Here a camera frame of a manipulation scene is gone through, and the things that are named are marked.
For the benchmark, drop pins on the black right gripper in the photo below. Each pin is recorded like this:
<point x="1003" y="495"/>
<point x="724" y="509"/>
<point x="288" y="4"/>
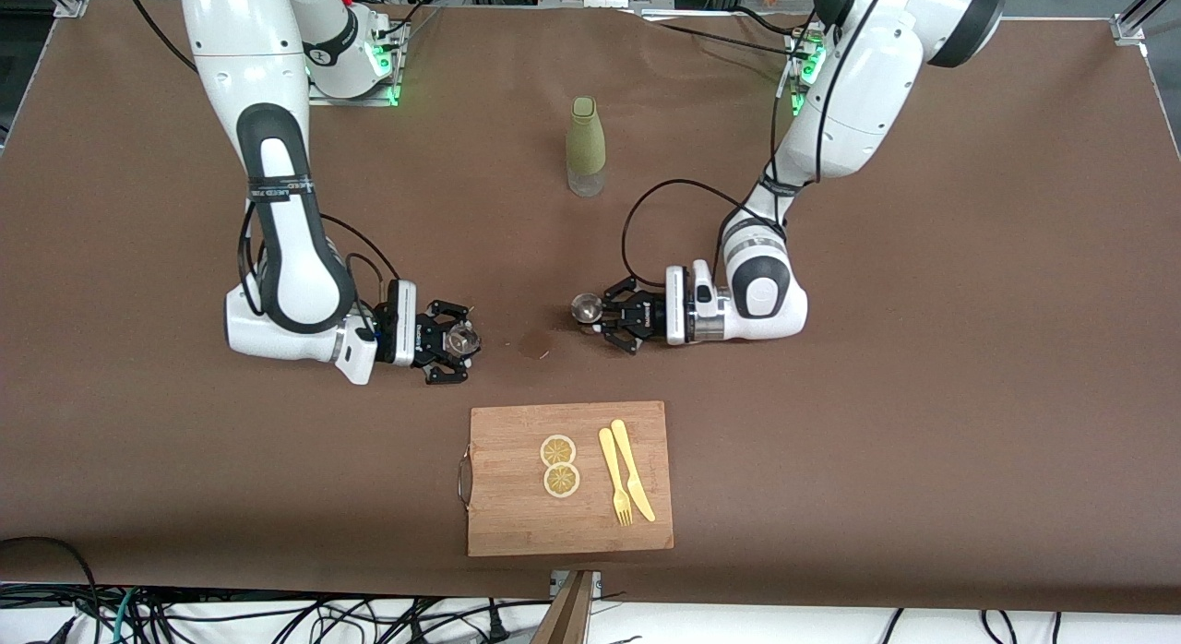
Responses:
<point x="425" y="333"/>

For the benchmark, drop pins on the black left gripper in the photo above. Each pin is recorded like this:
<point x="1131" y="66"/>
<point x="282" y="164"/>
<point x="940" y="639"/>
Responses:
<point x="645" y="317"/>

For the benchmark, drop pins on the small clear glass cup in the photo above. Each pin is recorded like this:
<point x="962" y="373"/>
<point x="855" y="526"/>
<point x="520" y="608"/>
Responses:
<point x="461" y="339"/>

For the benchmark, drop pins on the steel jigger measuring cup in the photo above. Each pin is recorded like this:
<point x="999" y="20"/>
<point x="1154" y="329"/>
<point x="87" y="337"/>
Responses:
<point x="585" y="307"/>

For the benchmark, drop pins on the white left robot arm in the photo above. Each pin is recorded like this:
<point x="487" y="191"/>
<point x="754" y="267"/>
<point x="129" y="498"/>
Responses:
<point x="867" y="90"/>

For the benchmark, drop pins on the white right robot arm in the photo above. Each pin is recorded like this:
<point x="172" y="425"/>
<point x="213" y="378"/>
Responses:
<point x="277" y="256"/>

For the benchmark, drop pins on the lemon slice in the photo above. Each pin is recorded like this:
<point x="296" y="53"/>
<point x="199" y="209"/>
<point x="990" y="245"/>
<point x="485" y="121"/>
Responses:
<point x="557" y="450"/>
<point x="561" y="481"/>

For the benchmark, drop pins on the yellow plastic knife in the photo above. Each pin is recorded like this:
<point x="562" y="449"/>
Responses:
<point x="632" y="469"/>

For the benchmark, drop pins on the yellow plastic fork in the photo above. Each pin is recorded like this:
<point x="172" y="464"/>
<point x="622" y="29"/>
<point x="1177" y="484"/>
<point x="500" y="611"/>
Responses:
<point x="614" y="478"/>

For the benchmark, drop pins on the green sleeved glass bottle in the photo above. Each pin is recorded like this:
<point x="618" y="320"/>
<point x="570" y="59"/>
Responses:
<point x="586" y="137"/>

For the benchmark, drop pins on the wooden cutting board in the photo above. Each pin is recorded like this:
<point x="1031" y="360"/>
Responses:
<point x="517" y="524"/>

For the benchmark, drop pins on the brown table cover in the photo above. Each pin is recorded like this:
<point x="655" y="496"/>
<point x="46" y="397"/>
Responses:
<point x="923" y="441"/>

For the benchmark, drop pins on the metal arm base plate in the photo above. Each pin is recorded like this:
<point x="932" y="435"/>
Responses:
<point x="392" y="72"/>
<point x="798" y="72"/>

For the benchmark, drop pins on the wooden camera post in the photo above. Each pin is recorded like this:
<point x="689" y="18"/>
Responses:
<point x="565" y="616"/>

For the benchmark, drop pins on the metal table corner bracket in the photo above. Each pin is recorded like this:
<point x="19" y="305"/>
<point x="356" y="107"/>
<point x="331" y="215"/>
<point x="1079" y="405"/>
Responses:
<point x="1130" y="30"/>
<point x="72" y="5"/>

